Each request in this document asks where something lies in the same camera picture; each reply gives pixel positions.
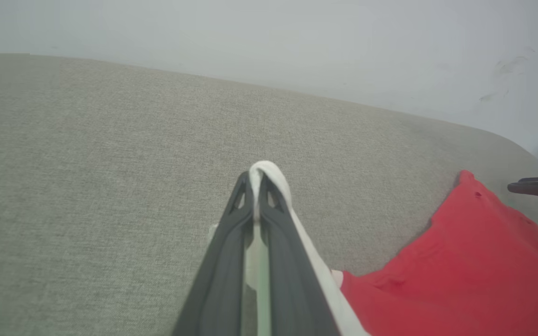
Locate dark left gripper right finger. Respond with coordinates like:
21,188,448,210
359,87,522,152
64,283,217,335
257,173,340,336

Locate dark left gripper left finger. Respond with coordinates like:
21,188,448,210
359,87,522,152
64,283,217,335
172,171,255,336

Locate red and white garment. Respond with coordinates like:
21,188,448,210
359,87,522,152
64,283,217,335
248,161,538,336

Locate grey fabric sofa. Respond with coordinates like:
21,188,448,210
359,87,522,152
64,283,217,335
0,53,538,336

